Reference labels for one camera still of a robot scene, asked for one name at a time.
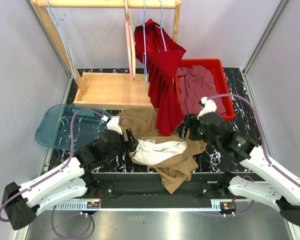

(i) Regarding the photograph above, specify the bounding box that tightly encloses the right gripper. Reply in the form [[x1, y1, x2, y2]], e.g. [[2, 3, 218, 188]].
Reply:
[[174, 112, 220, 149]]

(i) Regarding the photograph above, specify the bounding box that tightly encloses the tan garment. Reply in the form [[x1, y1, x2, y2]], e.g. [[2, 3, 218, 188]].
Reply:
[[118, 108, 207, 194]]

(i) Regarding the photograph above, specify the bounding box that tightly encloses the red pleated skirt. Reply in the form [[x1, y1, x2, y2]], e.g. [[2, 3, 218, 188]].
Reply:
[[134, 19, 186, 136]]

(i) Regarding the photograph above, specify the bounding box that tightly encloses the blue wire hanger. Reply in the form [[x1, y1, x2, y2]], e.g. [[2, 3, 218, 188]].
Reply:
[[46, 0, 77, 80], [139, 0, 148, 84], [157, 0, 167, 52]]

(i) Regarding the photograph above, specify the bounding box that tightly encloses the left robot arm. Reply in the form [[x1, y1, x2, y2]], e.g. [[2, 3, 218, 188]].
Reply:
[[0, 129, 139, 230]]

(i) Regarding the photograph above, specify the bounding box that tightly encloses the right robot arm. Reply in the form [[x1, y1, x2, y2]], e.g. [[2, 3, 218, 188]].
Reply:
[[179, 112, 300, 227]]

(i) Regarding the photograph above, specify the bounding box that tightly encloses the pink wooden hanger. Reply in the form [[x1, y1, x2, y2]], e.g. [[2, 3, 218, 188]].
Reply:
[[123, 0, 136, 83]]

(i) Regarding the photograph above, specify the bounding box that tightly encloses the red plastic bin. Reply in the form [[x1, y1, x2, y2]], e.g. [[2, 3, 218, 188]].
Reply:
[[179, 59, 235, 122]]

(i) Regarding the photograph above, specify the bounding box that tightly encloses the mauve cloth in bin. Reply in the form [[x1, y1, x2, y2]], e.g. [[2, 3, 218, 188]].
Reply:
[[176, 65, 219, 114]]

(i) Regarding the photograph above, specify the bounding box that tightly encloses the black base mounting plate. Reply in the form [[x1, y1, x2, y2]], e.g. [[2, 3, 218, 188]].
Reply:
[[92, 172, 233, 211]]

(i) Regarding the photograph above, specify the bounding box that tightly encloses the wooden clothes rack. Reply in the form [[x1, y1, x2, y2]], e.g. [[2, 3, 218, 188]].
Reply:
[[30, 0, 181, 110]]

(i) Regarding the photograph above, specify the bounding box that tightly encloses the teal plastic basket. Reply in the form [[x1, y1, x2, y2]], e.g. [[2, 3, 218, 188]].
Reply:
[[35, 104, 111, 152]]

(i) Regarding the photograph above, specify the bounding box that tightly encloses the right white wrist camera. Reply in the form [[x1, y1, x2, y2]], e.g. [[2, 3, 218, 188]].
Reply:
[[197, 96, 217, 120]]

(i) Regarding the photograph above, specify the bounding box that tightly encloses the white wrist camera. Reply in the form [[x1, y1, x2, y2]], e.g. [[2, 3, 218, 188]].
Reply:
[[197, 96, 217, 120], [101, 115, 123, 135]]

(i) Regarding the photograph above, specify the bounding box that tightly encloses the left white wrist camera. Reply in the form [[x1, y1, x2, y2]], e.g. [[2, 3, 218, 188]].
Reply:
[[101, 115, 123, 135]]

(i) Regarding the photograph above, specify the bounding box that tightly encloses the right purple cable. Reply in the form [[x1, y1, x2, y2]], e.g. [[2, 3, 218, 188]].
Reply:
[[204, 93, 300, 193]]

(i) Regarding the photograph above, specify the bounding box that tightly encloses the purple cable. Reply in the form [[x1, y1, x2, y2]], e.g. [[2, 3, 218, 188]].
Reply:
[[204, 93, 300, 193], [0, 108, 108, 222]]

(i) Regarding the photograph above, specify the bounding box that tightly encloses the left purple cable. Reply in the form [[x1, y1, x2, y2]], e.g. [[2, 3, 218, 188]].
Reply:
[[0, 108, 108, 222]]

